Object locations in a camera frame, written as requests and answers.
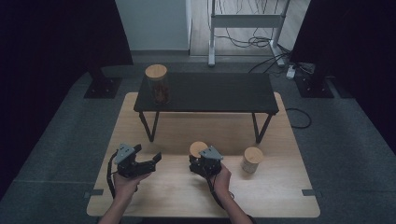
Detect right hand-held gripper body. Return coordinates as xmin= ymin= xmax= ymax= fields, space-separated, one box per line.
xmin=189 ymin=145 xmax=224 ymax=179

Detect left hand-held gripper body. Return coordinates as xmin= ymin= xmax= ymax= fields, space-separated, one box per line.
xmin=113 ymin=143 xmax=157 ymax=179

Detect glass jar red spice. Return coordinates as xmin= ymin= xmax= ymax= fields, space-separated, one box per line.
xmin=189 ymin=141 xmax=209 ymax=162

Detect glass jar pale peppercorns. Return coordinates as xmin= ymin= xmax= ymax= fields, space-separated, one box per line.
xmin=241 ymin=147 xmax=264 ymax=175

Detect black metal shelf rack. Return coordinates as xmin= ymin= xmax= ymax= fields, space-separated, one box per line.
xmin=133 ymin=72 xmax=280 ymax=144

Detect tall glass jar star anise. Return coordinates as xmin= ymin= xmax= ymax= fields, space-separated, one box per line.
xmin=144 ymin=63 xmax=172 ymax=105

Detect person's right hand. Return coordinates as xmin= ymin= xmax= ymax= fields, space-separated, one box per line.
xmin=206 ymin=162 xmax=233 ymax=196

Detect person's left hand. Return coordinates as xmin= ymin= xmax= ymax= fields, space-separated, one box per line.
xmin=112 ymin=172 xmax=152 ymax=203

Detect grey tape strip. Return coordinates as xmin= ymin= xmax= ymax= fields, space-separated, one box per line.
xmin=82 ymin=189 xmax=105 ymax=200
xmin=301 ymin=189 xmax=323 ymax=198

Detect black curtain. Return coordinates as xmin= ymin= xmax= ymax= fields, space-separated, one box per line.
xmin=289 ymin=0 xmax=396 ymax=153
xmin=0 ymin=0 xmax=134 ymax=200

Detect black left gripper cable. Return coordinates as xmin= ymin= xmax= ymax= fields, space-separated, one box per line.
xmin=106 ymin=150 xmax=121 ymax=200

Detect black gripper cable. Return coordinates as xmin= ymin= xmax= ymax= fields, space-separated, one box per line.
xmin=203 ymin=167 xmax=226 ymax=210
xmin=106 ymin=150 xmax=121 ymax=200

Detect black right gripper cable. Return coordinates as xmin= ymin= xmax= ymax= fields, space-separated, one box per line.
xmin=203 ymin=167 xmax=226 ymax=210

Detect black stand base plate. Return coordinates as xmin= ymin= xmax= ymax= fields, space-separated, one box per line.
xmin=82 ymin=66 xmax=123 ymax=100
xmin=293 ymin=72 xmax=336 ymax=100

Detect looped black floor cable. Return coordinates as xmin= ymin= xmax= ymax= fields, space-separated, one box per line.
xmin=285 ymin=107 xmax=313 ymax=130

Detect bundle of black floor cables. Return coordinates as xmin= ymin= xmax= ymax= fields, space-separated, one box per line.
xmin=214 ymin=0 xmax=292 ymax=75

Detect white metal stand frame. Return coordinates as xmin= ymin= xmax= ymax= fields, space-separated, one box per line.
xmin=207 ymin=0 xmax=292 ymax=68

